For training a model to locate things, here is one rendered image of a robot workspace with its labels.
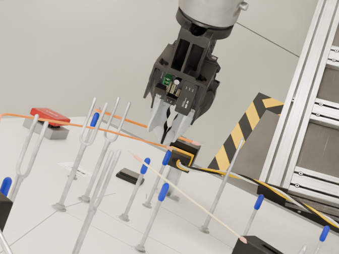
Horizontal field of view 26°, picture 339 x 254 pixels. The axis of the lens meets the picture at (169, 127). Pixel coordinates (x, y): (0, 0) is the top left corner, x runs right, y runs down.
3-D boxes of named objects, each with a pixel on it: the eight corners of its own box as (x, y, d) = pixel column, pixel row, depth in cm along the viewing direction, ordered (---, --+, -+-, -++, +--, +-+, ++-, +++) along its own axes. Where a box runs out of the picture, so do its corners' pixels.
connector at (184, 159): (187, 164, 111) (192, 152, 110) (185, 172, 106) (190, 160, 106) (169, 156, 111) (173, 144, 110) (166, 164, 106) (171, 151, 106)
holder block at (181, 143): (191, 167, 115) (202, 144, 114) (187, 174, 109) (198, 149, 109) (167, 156, 115) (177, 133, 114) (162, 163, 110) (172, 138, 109)
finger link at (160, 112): (130, 151, 99) (148, 97, 93) (144, 129, 104) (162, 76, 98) (151, 161, 98) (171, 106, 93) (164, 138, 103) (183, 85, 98)
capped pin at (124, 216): (115, 215, 93) (140, 154, 92) (124, 216, 95) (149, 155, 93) (122, 221, 92) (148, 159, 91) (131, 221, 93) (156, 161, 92)
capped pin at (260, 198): (232, 252, 98) (258, 194, 97) (231, 248, 100) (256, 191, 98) (243, 255, 98) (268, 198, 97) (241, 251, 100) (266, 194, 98)
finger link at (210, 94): (169, 117, 99) (188, 64, 94) (173, 111, 101) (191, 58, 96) (201, 130, 99) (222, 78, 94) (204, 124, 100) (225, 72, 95)
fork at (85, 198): (74, 198, 94) (115, 96, 92) (81, 196, 96) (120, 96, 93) (88, 204, 93) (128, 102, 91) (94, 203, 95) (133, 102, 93)
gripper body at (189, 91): (138, 101, 92) (165, 18, 85) (159, 71, 99) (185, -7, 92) (195, 125, 91) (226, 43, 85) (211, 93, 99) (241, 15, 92)
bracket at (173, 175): (179, 198, 114) (192, 169, 113) (178, 202, 112) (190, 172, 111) (153, 187, 114) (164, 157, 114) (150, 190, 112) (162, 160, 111)
